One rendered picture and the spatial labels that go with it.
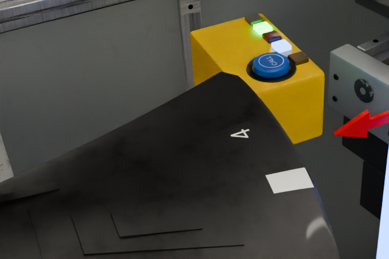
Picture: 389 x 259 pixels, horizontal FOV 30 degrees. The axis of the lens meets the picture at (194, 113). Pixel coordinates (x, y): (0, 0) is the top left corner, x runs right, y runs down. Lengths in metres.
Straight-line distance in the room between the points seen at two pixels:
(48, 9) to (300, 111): 0.53
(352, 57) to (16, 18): 0.54
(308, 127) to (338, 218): 0.97
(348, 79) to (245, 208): 0.51
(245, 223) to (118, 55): 0.81
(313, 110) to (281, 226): 0.34
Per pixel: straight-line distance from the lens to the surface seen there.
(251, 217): 0.50
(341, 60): 0.98
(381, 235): 0.66
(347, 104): 1.01
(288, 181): 0.53
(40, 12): 1.21
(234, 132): 0.55
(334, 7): 1.43
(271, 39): 0.86
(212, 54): 0.85
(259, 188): 0.52
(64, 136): 1.33
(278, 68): 0.80
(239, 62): 0.83
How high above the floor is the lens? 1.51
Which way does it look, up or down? 36 degrees down
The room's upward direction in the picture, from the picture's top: 5 degrees counter-clockwise
